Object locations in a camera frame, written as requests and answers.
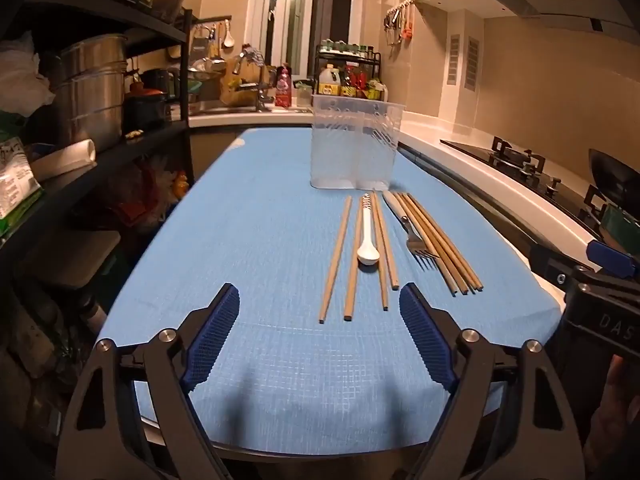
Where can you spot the red dish soap bottle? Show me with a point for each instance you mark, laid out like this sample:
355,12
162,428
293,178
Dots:
283,90

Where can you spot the dark sauce bottle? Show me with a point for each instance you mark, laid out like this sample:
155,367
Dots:
347,85

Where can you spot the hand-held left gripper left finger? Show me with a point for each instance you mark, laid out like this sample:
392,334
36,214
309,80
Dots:
215,335

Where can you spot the black gas stove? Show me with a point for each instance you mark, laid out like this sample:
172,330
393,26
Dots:
525,165

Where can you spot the metal fork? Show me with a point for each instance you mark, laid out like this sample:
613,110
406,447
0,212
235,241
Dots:
417,247

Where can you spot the black wok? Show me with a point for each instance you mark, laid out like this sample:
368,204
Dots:
615,175

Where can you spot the white spoon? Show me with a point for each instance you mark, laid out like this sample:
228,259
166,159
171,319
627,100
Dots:
368,255

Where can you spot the clear plastic utensil holder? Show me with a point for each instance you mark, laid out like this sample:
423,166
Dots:
350,150

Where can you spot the row of spice jars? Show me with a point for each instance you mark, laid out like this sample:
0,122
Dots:
345,49

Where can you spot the black spice rack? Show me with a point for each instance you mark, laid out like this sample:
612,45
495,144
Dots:
385,75

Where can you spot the white plastic bag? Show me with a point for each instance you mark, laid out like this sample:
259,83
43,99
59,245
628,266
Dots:
20,80

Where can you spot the brown pot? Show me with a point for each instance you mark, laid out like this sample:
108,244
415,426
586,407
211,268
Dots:
167,0

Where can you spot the red label sauce bottle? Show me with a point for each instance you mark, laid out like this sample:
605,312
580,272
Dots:
361,85

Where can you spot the black shelf rack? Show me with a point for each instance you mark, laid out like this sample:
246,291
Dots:
188,110

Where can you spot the person's right hand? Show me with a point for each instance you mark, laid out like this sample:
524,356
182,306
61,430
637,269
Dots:
620,420

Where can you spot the green printed package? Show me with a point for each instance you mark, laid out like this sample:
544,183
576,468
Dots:
17,180

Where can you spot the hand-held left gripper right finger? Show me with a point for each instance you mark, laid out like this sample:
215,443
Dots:
425,335

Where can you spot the blue table cloth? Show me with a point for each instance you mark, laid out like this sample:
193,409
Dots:
250,260

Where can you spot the window frame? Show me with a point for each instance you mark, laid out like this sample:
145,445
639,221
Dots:
305,10

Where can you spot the white paper roll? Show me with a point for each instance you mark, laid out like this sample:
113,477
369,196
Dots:
65,157

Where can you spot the oil jug with yellow label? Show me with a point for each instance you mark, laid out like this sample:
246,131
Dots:
328,85

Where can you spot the white hanging ladle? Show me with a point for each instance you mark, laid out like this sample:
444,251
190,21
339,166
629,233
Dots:
228,40

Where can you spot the wall vent grille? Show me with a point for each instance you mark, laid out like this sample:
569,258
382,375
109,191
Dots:
472,65
453,60

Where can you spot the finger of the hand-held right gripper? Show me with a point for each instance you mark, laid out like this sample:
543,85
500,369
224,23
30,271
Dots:
612,260
555,265

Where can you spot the red orange bag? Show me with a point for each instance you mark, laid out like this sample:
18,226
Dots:
150,190

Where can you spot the hanging kitchen tools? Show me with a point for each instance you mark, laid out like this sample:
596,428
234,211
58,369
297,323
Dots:
400,22

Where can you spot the dark pot with red lid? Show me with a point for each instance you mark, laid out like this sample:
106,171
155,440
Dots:
145,110

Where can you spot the sink faucet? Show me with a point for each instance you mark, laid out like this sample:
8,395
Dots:
255,95

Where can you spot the wooden chopstick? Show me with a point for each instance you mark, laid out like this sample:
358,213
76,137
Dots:
336,260
468,270
352,280
446,280
392,270
457,280
382,285
462,275

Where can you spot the stacked steel pots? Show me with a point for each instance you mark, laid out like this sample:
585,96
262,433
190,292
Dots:
90,100

